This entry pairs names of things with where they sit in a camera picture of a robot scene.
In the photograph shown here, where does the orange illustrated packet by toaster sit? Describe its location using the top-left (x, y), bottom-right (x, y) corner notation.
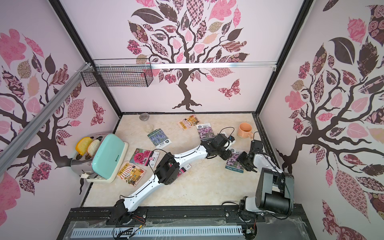
top-left (117, 163), bottom-right (147, 187)

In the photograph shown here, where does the white slotted cable duct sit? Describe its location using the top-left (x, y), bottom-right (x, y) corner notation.
top-left (69, 226), bottom-right (243, 240)

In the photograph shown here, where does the beige toast slice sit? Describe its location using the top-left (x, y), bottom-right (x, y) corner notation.
top-left (87, 139), bottom-right (101, 158)

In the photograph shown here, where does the orange illustrated packet at back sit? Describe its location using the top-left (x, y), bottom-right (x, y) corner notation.
top-left (177, 115), bottom-right (201, 131)

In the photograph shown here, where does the lavender seed packet near jar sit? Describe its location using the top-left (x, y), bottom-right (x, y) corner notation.
top-left (148, 129), bottom-right (172, 149)

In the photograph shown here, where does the pink cosmos seed packet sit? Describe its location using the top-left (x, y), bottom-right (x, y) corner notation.
top-left (197, 123), bottom-right (215, 140)

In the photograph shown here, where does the clear glass jar with grains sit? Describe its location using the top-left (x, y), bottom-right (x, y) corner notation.
top-left (139, 113), bottom-right (154, 134)

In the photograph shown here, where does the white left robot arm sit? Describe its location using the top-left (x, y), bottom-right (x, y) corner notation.
top-left (106, 134), bottom-right (236, 226)

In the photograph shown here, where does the pink rose packet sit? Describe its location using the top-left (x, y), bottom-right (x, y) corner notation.
top-left (130, 148), bottom-right (160, 168)
top-left (177, 164), bottom-right (192, 177)

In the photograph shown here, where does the black wire basket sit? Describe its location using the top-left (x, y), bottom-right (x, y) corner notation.
top-left (81, 57), bottom-right (155, 88)

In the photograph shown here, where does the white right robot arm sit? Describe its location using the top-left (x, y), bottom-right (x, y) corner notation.
top-left (237, 140), bottom-right (294, 220)

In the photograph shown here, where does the aluminium rail on wall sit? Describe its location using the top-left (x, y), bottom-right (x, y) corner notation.
top-left (1, 63), bottom-right (91, 174)

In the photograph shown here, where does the orange ceramic mug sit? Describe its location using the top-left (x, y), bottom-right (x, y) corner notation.
top-left (237, 123), bottom-right (254, 139)

